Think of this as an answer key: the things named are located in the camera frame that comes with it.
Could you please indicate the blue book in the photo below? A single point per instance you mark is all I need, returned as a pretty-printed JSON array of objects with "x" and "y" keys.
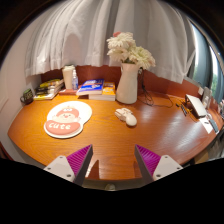
[{"x": 91, "y": 87}]

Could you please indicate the small clear spray bottle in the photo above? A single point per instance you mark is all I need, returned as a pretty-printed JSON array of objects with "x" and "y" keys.
[{"x": 74, "y": 80}]

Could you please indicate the white tissue container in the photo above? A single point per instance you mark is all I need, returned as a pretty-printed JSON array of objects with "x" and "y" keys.
[{"x": 68, "y": 76}]

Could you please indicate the white computer mouse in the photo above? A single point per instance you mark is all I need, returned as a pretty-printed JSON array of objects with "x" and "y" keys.
[{"x": 127, "y": 116}]

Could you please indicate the orange and white book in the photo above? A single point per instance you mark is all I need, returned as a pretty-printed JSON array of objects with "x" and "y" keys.
[{"x": 108, "y": 93}]

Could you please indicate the dark green mug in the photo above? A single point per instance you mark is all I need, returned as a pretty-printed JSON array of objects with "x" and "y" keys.
[{"x": 27, "y": 97}]

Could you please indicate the pink cartoon mouse pad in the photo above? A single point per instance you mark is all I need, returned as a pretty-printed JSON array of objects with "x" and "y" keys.
[{"x": 67, "y": 119}]

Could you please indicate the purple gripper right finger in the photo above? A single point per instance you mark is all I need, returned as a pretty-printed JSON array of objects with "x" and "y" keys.
[{"x": 154, "y": 167}]

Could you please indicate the white artificial flowers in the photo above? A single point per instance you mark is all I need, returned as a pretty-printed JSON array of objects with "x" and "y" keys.
[{"x": 122, "y": 48}]

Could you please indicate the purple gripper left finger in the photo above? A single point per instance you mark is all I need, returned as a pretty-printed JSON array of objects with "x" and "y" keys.
[{"x": 73, "y": 167}]

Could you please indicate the white sheer curtain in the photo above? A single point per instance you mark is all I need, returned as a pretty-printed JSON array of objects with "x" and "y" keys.
[{"x": 76, "y": 32}]

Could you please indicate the white laptop on stand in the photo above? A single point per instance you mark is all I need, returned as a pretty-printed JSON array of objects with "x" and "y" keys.
[{"x": 197, "y": 105}]

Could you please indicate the white paper sheet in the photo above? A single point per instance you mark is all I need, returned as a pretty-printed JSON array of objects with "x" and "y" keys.
[{"x": 206, "y": 124}]

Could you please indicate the white ceramic vase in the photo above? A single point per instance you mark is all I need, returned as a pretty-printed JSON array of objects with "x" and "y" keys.
[{"x": 128, "y": 85}]

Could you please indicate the stack of dark books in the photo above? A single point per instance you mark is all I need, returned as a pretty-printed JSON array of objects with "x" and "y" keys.
[{"x": 49, "y": 89}]

